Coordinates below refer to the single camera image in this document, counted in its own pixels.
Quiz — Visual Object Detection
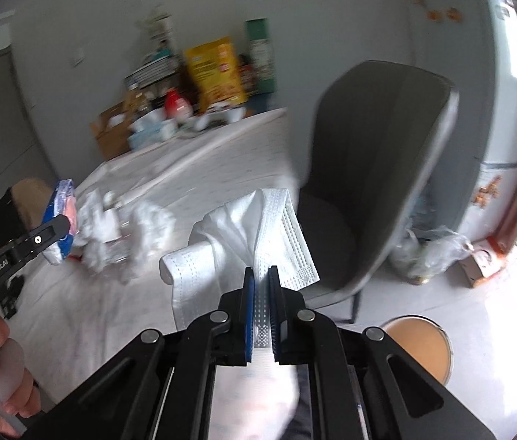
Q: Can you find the white face mask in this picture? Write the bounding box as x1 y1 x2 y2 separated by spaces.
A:
159 189 320 331

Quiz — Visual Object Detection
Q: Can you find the blue white snack wrapper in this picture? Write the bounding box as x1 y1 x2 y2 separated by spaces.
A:
41 179 77 265

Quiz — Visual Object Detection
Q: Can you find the white patterned tablecloth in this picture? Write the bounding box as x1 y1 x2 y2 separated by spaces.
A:
9 108 297 401

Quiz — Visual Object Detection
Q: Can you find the crumpled white paper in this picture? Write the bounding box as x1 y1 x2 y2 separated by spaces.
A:
74 189 176 284

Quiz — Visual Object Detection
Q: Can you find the clear plastic bag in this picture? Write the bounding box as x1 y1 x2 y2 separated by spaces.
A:
388 220 474 285

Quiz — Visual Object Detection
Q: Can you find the small orange white box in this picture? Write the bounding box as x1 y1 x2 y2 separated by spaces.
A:
458 236 507 288

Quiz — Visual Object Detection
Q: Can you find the open cardboard box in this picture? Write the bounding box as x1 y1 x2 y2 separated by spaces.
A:
91 102 132 161

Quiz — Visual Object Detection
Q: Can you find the white game controller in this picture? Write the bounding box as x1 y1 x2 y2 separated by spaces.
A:
192 106 246 132

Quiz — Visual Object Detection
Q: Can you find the blue tissue pack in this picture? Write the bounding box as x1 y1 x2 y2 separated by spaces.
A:
127 108 178 151

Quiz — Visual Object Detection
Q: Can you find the red white bottle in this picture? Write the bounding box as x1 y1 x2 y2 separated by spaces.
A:
164 88 193 124

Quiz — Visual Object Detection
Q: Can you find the green tall box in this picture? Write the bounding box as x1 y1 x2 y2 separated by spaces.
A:
245 18 276 94

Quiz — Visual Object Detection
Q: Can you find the yellow snack bag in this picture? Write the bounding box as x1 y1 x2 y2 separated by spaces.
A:
185 37 247 112

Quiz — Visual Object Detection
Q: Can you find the white refrigerator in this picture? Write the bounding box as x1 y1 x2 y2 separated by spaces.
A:
403 0 517 241

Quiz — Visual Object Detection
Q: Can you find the white wall switch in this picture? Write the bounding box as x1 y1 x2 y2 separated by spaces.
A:
70 49 84 67

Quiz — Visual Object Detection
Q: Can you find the wire mesh basket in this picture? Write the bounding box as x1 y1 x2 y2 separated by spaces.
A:
124 56 180 88

